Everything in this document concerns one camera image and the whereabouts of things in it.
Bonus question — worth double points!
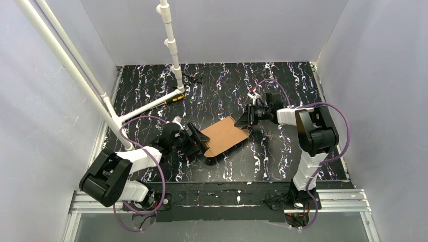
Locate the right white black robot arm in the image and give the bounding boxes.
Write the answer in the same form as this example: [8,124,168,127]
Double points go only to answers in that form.
[234,93,339,203]

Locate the aluminium rail frame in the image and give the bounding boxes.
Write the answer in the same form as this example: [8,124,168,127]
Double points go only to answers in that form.
[64,62,373,241]

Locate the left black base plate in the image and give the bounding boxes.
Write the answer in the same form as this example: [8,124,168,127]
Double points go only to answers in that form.
[128,193,172,211]

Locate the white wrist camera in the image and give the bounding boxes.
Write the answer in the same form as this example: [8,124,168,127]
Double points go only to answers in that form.
[247,87,261,106]
[172,116,184,130]

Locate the brown cardboard box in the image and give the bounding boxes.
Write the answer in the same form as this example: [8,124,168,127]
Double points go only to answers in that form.
[201,116,250,158]

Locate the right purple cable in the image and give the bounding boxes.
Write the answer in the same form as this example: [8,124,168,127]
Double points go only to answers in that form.
[255,78,352,230]

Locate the white PVC pipe frame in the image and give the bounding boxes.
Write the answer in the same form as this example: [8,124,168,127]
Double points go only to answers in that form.
[15,0,184,151]

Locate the black pliers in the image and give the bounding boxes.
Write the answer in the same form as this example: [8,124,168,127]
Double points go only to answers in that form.
[183,74,203,85]

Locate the purple cable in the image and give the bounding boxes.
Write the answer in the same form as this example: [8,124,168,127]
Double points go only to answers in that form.
[255,78,352,230]
[113,115,170,232]

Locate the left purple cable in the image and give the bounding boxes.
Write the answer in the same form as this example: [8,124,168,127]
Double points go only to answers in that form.
[113,115,170,232]

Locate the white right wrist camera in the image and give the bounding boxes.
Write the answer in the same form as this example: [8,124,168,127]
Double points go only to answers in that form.
[247,87,261,106]

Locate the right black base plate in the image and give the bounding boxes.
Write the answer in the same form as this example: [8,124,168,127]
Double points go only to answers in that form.
[262,191,322,210]

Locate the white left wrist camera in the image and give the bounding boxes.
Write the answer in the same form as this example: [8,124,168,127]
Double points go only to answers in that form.
[172,116,184,130]

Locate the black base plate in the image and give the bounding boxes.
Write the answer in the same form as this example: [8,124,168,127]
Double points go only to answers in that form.
[262,191,322,210]
[128,193,172,211]

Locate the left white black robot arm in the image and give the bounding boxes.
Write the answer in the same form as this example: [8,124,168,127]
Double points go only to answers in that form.
[79,120,210,210]

